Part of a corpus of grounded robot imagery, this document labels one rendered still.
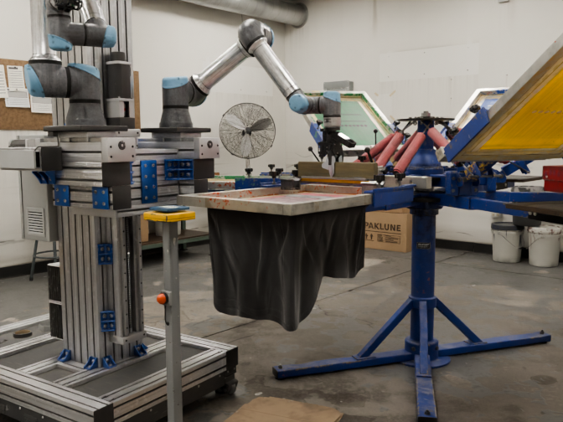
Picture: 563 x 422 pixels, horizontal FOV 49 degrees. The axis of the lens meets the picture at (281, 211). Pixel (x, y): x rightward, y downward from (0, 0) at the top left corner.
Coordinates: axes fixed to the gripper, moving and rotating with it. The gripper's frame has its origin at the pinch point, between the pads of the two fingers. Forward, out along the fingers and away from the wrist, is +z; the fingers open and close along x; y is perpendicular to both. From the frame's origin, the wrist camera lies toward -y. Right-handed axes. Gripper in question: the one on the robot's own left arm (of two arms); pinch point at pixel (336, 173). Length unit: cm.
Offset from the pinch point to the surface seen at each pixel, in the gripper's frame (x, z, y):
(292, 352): -41, 105, 61
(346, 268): 22.5, 35.3, -21.5
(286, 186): 7.3, 5.8, 22.4
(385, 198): 8.1, 8.4, -30.1
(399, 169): -40.3, -0.4, -7.6
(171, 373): 84, 68, 11
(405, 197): -7.5, 9.2, -30.1
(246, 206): 64, 8, -9
